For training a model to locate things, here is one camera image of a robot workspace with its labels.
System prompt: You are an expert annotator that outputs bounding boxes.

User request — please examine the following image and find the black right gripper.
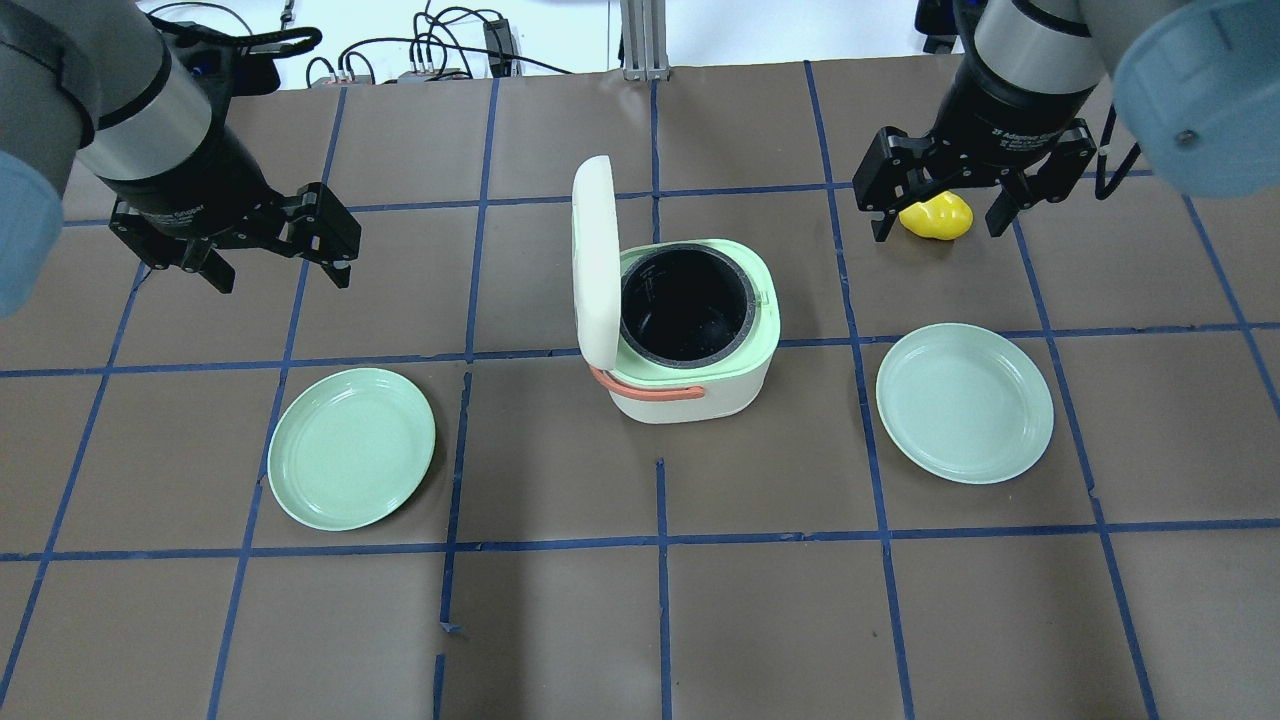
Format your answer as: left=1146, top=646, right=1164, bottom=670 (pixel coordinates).
left=852, top=85, right=1096, bottom=243

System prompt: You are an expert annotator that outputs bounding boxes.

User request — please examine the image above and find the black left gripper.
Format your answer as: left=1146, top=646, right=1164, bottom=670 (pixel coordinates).
left=108, top=150, right=362, bottom=293

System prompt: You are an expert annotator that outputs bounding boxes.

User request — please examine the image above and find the white rice cooker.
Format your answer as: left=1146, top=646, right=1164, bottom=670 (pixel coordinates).
left=571, top=155, right=781, bottom=425

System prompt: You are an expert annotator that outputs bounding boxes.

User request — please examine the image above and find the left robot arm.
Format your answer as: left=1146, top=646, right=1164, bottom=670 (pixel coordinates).
left=1, top=1, right=361, bottom=316

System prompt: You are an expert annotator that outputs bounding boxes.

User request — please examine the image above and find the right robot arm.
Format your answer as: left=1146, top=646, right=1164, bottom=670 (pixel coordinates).
left=852, top=1, right=1279, bottom=242

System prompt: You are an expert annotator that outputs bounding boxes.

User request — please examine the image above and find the yellow toy potato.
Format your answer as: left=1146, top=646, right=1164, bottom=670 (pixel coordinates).
left=899, top=191, right=974, bottom=241

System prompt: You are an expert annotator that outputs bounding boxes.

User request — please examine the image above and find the green plate near potato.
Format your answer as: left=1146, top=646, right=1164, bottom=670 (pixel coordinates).
left=876, top=323, right=1055, bottom=486

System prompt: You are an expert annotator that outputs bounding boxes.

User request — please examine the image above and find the green plate far side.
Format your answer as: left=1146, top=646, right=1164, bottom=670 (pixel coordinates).
left=266, top=366, right=436, bottom=532

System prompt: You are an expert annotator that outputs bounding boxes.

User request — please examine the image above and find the aluminium frame post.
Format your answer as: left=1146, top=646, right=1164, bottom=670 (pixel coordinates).
left=620, top=0, right=671, bottom=82

